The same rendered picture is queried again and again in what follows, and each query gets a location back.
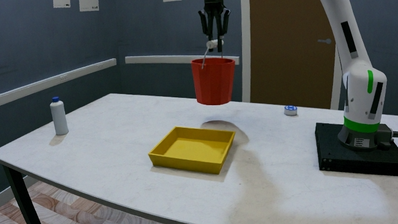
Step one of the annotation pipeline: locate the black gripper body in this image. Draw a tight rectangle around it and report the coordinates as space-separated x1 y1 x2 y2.
204 0 225 17

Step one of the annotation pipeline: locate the yellow square tray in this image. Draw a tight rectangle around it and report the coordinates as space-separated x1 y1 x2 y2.
148 126 236 175

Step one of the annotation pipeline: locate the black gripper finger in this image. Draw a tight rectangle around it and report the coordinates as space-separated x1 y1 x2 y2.
198 8 214 41
214 8 231 52

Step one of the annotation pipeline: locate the grey bottle with blue cap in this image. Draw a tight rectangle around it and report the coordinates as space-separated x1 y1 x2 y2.
50 97 69 135

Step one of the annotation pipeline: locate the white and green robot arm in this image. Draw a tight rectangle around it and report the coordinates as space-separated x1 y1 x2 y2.
321 0 398 152

